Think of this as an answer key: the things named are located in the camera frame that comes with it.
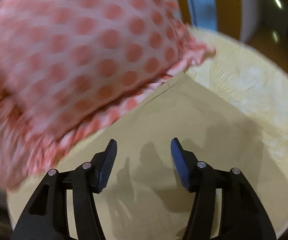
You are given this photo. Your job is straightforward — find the beige khaki pants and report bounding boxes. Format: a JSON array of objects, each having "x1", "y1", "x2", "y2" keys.
[{"x1": 6, "y1": 71, "x2": 288, "y2": 240}]

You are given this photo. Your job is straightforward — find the blue window pane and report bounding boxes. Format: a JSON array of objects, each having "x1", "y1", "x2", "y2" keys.
[{"x1": 187, "y1": 0, "x2": 217, "y2": 31}]

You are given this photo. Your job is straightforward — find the pink polka dot pillow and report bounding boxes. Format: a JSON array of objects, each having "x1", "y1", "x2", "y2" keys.
[{"x1": 0, "y1": 0, "x2": 215, "y2": 189}]

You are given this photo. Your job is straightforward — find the yellow patterned bedsheet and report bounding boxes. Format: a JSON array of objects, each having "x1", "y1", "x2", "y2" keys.
[{"x1": 186, "y1": 27, "x2": 288, "y2": 237}]

